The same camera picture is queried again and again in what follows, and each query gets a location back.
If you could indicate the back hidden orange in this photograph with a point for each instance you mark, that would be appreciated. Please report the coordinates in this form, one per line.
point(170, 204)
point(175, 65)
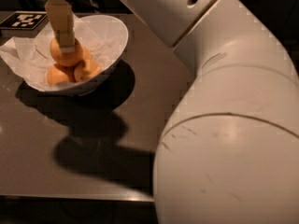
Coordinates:
point(86, 54)

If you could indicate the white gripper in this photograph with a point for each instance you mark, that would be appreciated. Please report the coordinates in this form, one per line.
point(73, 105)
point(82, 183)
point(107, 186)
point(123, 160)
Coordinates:
point(62, 18)

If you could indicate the white crumpled paper liner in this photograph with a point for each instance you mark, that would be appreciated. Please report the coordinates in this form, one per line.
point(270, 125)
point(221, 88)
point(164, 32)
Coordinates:
point(30, 58)

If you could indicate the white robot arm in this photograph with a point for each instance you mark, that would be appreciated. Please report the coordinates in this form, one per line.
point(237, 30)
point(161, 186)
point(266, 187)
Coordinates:
point(229, 153)

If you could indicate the white ceramic bowl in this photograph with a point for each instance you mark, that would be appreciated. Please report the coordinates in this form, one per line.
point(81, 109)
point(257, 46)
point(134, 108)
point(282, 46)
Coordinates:
point(106, 38)

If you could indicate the black white marker tag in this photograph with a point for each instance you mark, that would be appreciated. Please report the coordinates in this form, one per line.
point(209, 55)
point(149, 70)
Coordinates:
point(22, 20)

